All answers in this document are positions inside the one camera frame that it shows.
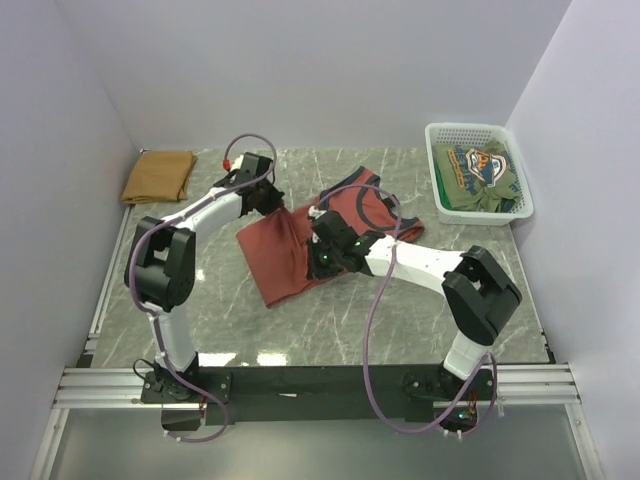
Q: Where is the green garment in basket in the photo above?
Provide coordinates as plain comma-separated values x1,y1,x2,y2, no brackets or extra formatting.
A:
431,138,522,213

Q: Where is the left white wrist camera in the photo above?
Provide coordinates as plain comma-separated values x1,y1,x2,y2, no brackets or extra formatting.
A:
222,154,244,172

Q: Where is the tan ribbed tank top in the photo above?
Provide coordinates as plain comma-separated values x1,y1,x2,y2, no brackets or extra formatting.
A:
120,151,197,204

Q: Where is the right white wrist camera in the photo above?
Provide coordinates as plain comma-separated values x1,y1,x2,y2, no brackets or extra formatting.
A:
308,206,326,221

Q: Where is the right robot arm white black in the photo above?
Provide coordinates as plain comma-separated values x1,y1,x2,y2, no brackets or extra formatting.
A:
308,207,522,399

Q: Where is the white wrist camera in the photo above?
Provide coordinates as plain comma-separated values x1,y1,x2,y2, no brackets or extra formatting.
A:
308,206,326,221
222,154,244,172

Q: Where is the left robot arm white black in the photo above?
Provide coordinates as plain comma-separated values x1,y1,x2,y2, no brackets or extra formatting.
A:
125,152,283,402

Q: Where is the red tank top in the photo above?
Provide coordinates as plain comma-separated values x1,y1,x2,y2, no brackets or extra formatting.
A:
236,166,396,308

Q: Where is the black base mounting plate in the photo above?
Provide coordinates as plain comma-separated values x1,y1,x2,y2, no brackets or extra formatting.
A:
139,364,496,432

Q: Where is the white plastic laundry basket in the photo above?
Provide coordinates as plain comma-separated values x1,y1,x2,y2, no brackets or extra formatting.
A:
425,122,534,226

